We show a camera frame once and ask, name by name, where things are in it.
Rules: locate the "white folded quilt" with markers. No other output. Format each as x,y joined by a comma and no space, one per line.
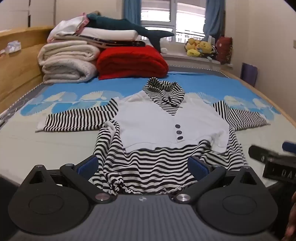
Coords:
111,34

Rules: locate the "teal shark plush toy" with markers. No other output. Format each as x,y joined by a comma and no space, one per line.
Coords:
120,26

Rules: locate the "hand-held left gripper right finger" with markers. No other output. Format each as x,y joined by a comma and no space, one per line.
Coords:
198,168

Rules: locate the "striped white hooded top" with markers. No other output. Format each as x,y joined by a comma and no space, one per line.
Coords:
148,120

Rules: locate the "wooden bed frame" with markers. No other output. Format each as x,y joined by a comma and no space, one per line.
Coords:
20,67

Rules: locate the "crumpled clear plastic wrap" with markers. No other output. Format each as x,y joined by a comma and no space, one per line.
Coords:
11,47

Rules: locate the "stack of white folded cloths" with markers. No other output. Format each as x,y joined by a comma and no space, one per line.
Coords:
64,29

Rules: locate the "fluffy white folded blanket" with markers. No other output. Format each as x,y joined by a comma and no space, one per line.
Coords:
67,71
67,52

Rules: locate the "dark patterned folded cloth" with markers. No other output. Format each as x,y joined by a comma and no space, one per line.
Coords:
122,43

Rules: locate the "purple box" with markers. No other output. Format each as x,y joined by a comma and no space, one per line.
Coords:
249,74

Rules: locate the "blue patterned bedsheet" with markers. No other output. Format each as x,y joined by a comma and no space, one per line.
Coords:
69,89

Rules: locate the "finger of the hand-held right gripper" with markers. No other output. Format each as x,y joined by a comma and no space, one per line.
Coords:
263,153
289,146

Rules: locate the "person's right hand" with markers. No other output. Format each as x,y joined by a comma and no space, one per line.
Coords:
291,227

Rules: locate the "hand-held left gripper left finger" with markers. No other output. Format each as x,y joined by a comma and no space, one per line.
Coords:
87,166

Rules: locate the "red folded blanket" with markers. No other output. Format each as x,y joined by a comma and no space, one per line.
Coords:
131,61

